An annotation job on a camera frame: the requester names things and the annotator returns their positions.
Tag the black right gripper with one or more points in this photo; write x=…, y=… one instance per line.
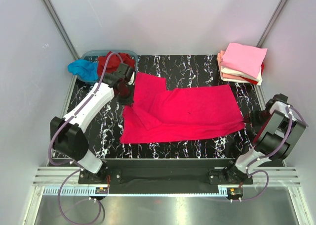
x=253, y=118

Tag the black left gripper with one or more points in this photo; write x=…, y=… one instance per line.
x=130, y=100

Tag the magenta t shirt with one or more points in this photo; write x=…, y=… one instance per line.
x=181, y=114

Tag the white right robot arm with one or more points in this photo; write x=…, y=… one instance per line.
x=281, y=126

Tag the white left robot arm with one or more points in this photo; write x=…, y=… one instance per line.
x=67, y=133

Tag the folded red t shirt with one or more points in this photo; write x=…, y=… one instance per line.
x=258, y=79

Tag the dark red t shirt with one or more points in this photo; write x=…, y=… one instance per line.
x=114, y=62

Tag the folded white t shirt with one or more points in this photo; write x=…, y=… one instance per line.
x=230, y=75

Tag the folded salmon t shirt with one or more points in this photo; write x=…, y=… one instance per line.
x=232, y=59

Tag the cyan blue t shirt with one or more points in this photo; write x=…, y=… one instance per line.
x=85, y=70

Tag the black marble pattern mat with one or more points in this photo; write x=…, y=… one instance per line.
x=180, y=71

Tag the blue plastic basket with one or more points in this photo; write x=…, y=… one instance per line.
x=93, y=55

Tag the folded pink t shirt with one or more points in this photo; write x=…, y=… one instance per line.
x=254, y=57

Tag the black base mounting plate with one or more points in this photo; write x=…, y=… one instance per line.
x=160, y=176

